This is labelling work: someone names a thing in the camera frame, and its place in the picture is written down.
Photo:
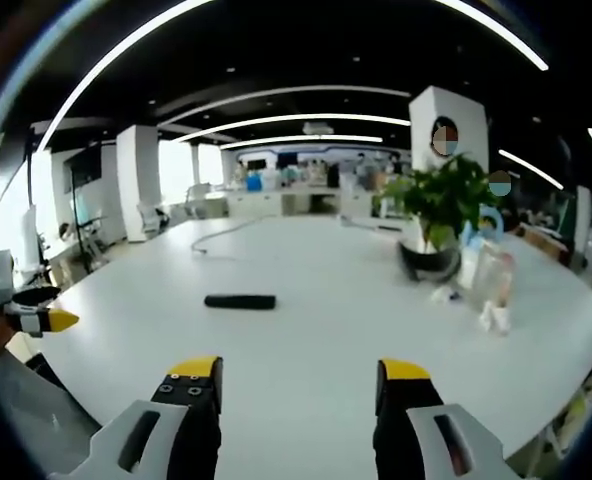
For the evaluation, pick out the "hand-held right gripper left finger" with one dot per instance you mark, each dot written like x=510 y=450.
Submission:
x=176 y=430

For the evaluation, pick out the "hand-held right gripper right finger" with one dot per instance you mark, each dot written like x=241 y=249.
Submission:
x=416 y=430

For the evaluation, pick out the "black remote control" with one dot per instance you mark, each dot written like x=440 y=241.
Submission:
x=240 y=302

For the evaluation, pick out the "small white objects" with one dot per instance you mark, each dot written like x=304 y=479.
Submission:
x=496 y=316

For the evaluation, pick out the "black tripod stand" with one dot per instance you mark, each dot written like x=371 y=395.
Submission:
x=83 y=220

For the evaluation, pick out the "white office chair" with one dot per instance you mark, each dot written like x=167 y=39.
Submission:
x=150 y=217

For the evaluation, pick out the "white square pillar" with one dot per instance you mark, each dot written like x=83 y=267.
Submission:
x=138 y=182
x=448 y=130

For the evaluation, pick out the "black plant pot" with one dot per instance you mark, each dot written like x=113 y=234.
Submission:
x=428 y=260

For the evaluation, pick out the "clear plastic container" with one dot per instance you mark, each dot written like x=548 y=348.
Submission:
x=491 y=272

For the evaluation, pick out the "green potted plant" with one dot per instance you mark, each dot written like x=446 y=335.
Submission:
x=438 y=197

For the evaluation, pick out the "white counter desk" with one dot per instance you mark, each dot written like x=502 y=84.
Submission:
x=296 y=201

